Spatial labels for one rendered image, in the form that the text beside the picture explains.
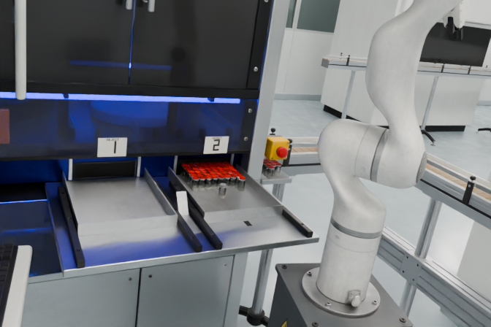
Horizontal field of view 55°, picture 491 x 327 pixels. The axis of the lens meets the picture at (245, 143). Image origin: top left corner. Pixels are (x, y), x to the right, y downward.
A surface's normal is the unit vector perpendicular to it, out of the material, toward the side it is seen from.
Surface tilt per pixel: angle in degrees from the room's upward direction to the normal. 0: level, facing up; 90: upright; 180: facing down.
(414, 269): 90
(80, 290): 90
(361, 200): 31
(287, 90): 90
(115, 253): 0
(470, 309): 90
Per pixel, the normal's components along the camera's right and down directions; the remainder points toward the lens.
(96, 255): 0.15, -0.94
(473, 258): -0.89, 0.02
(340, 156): -0.48, 0.26
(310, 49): 0.43, 0.34
